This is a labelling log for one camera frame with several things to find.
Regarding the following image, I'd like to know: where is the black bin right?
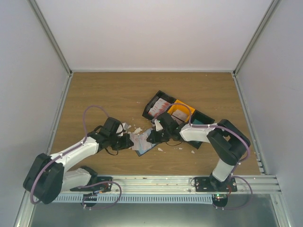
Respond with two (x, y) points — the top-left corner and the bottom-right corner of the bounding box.
(179, 110), (215, 149)

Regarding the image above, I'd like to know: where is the black bin left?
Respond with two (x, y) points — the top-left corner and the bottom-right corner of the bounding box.
(142, 90), (176, 122)

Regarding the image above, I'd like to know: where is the grey slotted cable duct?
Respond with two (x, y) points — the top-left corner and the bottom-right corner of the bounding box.
(53, 193), (213, 204)

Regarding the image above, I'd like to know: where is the left aluminium frame post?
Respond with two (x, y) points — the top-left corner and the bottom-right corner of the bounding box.
(27, 0), (73, 77)

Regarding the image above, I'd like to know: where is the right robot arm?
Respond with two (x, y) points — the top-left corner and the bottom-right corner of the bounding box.
(147, 113), (250, 192)

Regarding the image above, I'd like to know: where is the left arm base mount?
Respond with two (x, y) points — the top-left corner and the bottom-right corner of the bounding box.
(69, 176), (113, 209)

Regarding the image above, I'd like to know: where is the aluminium frame post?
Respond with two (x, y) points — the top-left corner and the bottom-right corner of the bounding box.
(232, 0), (282, 77)
(27, 0), (73, 77)

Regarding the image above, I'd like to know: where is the red patterned cards stack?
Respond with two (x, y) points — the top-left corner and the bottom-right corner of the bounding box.
(148, 98), (170, 117)

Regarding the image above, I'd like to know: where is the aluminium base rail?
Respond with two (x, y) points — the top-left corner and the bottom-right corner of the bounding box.
(26, 174), (282, 197)

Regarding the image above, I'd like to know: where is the white paper scrap pile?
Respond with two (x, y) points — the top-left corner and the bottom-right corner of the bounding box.
(134, 127), (142, 134)

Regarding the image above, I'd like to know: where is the white pink cards stack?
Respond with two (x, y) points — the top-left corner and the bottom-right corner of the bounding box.
(171, 109), (188, 124)

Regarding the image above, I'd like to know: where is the orange bin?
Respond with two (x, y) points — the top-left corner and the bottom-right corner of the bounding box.
(167, 99), (195, 124)

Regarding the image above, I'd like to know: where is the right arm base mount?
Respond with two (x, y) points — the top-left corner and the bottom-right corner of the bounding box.
(190, 175), (238, 208)

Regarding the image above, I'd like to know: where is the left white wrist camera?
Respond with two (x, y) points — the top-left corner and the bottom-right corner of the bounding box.
(116, 122), (131, 136)

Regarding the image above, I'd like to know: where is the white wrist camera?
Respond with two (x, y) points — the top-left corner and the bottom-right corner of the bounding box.
(154, 119), (163, 131)
(116, 122), (131, 136)

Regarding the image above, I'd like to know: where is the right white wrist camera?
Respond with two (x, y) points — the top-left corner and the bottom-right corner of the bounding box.
(154, 119), (163, 131)

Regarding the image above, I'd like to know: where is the black bin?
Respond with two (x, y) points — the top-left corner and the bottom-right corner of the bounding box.
(179, 110), (215, 149)
(142, 90), (176, 122)

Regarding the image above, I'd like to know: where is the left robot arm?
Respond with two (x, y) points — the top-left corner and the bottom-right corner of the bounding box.
(23, 117), (133, 204)

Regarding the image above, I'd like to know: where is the right aluminium frame post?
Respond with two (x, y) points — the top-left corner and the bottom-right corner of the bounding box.
(232, 0), (282, 77)

